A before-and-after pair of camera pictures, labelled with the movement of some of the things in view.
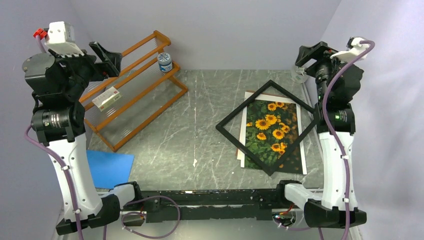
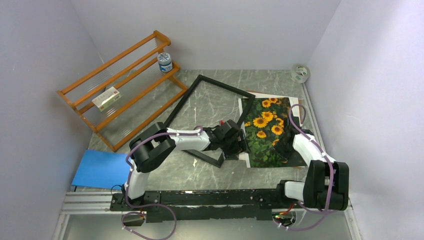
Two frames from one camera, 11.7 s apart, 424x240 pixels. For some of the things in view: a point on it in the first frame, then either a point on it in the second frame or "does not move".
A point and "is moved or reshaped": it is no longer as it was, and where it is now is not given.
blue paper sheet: [109, 169] does not move
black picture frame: [312, 121] to [248, 96]
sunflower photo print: [270, 126] is moved or reshaped
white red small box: [106, 98] does not move
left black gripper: [110, 60] to [239, 146]
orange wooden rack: [123, 106] does not move
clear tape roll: [297, 77] does not move
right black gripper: [320, 52] to [285, 156]
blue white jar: [165, 62] does not move
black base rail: [161, 205] does not move
